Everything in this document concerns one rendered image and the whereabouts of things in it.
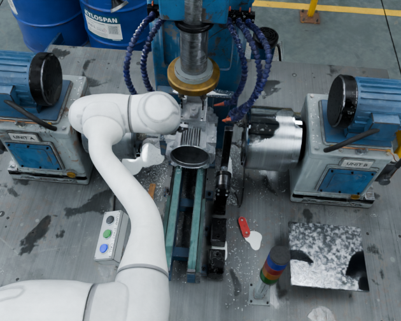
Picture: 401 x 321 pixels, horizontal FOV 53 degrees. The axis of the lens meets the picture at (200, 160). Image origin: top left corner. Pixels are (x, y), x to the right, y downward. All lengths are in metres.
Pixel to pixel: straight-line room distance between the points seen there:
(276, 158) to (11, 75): 0.96
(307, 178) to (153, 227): 0.91
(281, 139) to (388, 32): 2.71
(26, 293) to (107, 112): 0.49
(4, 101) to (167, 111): 0.68
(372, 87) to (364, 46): 2.41
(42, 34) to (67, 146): 1.99
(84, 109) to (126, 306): 0.54
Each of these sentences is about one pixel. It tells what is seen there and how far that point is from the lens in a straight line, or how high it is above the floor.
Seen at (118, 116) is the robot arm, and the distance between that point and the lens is 1.05.
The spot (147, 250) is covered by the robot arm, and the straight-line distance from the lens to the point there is 0.78.
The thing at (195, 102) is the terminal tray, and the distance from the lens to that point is 1.59.
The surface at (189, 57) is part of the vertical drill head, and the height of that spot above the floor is 1.44.
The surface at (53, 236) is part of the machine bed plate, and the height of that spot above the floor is 0.80.
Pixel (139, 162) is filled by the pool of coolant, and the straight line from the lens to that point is 1.81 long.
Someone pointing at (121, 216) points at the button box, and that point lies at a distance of 1.39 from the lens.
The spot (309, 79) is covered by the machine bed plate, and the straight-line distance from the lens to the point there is 2.21.
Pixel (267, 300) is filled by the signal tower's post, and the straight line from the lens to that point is 1.57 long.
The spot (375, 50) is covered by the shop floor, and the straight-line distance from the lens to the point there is 3.84.
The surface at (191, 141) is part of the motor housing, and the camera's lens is 1.50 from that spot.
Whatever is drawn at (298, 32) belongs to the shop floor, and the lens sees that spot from 3.79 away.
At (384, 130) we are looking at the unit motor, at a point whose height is 1.28.
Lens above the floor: 2.31
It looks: 57 degrees down
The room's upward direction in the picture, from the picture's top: 2 degrees clockwise
